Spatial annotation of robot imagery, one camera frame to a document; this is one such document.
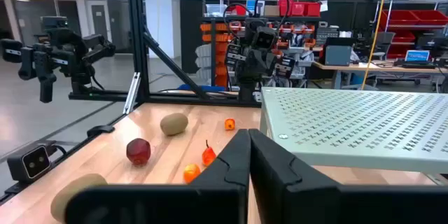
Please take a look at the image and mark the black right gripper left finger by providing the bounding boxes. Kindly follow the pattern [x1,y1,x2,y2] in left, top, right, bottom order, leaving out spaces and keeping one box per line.
[64,128,251,224]

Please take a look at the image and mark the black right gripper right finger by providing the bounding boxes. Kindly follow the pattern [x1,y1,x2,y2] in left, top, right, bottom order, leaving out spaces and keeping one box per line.
[248,128,448,224]

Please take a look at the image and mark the round yellow-orange pepper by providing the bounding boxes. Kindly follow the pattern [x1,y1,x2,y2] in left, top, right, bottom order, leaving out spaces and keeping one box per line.
[183,163,202,184]

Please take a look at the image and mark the pear-shaped red-orange pepper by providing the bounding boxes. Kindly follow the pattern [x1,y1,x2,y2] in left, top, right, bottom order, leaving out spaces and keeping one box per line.
[202,139,217,167]

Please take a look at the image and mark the dark red pomegranate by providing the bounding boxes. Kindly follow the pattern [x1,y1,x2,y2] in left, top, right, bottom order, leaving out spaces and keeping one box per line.
[125,137,152,166]

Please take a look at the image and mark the black rack orange bins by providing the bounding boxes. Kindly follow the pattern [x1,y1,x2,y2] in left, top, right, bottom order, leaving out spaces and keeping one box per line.
[199,15,321,88]

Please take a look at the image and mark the white stacked bins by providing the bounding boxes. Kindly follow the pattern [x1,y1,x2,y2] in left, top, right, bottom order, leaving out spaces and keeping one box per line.
[195,43,213,81]

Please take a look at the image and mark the blue floor pad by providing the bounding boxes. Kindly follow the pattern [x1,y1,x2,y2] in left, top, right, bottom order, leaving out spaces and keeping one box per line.
[176,83,228,93]

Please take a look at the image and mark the red storage bins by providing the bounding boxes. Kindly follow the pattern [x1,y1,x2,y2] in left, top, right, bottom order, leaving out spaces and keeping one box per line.
[278,0,322,18]

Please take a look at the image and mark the grey equipment case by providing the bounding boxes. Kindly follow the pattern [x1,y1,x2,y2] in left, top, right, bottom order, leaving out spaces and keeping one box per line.
[320,37,355,67]

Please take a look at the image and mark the green perforated metal shelf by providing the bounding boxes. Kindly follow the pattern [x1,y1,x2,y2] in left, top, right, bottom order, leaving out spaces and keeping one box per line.
[259,86,448,186]

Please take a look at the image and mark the wooden workbench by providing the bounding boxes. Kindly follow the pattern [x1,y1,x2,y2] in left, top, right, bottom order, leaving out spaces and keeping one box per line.
[312,59,448,90]

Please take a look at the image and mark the black office chair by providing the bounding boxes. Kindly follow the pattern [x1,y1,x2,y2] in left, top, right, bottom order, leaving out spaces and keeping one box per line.
[370,31,396,61]

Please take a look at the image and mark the open laptop blue screen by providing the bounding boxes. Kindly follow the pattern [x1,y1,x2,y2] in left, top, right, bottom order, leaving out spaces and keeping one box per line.
[402,49,437,69]

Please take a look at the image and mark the metal rack red bins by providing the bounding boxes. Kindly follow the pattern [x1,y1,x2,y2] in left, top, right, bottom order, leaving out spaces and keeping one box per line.
[379,8,448,60]

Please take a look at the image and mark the white door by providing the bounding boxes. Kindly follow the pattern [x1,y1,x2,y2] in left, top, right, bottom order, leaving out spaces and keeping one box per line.
[85,0,113,43]

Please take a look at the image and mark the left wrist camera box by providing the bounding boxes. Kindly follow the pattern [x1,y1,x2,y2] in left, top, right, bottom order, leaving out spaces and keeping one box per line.
[252,24,279,50]

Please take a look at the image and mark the black table edge bracket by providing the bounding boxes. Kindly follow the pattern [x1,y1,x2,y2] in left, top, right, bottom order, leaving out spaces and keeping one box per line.
[86,125,116,138]

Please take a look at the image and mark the yellow hanging cable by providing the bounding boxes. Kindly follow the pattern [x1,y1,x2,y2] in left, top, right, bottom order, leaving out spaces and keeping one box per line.
[360,0,390,91]

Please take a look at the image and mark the silver corner bracket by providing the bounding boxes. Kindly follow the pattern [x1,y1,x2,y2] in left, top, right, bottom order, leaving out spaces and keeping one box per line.
[122,71,141,115]

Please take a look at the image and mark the black aluminium rig frame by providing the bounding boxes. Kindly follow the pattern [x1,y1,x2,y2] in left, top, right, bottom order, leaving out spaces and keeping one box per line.
[0,0,263,207]

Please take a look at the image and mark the black table-level camera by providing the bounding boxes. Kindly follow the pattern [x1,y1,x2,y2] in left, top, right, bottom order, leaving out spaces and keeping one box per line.
[6,139,59,184]

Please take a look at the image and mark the black leader arm with handle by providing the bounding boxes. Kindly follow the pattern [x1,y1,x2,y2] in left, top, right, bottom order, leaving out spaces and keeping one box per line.
[0,15,116,104]

